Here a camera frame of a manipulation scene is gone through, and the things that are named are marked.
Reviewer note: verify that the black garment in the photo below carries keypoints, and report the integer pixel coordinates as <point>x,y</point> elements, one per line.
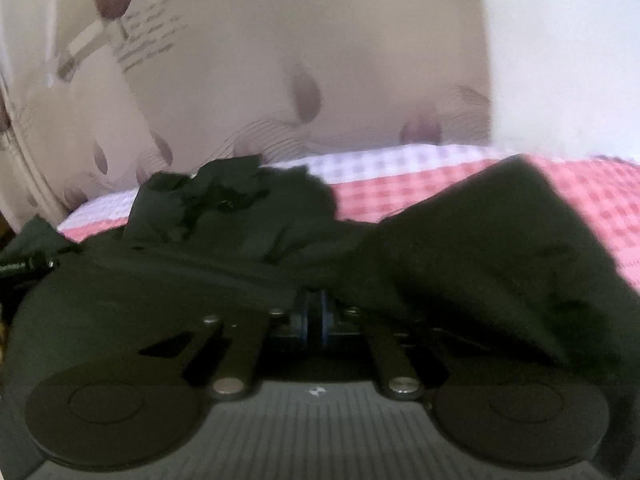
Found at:
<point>450,260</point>

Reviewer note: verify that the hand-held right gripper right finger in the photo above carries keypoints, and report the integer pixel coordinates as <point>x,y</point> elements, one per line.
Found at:
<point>325,324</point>

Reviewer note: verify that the beige leaf print curtain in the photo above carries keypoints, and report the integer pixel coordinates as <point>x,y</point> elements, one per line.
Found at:
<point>250,60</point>

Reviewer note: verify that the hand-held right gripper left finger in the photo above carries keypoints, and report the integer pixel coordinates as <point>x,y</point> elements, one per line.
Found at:
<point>302,325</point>

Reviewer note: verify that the pink checkered bed sheet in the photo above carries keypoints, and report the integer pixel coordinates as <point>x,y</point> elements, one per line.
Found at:
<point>400,180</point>

